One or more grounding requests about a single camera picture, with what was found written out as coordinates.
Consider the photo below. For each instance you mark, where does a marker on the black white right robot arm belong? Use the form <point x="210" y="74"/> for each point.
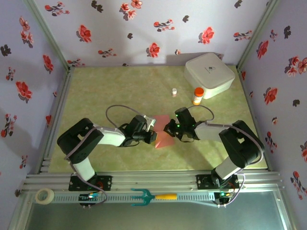
<point x="239" y="143"/>

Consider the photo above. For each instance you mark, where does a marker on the aluminium side rail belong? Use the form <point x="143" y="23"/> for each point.
<point x="62" y="95"/>
<point x="242" y="79"/>

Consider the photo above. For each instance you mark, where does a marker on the white tape roll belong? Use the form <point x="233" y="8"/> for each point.
<point x="49" y="191"/>

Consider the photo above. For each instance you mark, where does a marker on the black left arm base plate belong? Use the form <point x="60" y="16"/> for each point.
<point x="105" y="183"/>

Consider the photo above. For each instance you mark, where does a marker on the grey metal panel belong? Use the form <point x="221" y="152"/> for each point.
<point x="153" y="218"/>

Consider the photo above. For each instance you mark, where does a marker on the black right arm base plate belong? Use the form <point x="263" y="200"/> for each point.
<point x="204" y="182"/>

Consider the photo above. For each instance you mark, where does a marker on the orange cap pill bottle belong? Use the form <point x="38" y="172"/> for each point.
<point x="198" y="94"/>

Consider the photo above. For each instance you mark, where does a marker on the small white vial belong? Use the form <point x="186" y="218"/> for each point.
<point x="174" y="92"/>

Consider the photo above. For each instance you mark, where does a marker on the pink cloth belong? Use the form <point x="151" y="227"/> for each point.
<point x="165" y="141"/>

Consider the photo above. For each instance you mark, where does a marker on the aluminium mounting rail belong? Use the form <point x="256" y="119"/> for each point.
<point x="153" y="179"/>

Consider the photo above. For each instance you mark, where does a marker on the aluminium frame post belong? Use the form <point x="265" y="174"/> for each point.
<point x="259" y="31"/>
<point x="47" y="31"/>

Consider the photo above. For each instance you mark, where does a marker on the white plastic lidded box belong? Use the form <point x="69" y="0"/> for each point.
<point x="208" y="72"/>

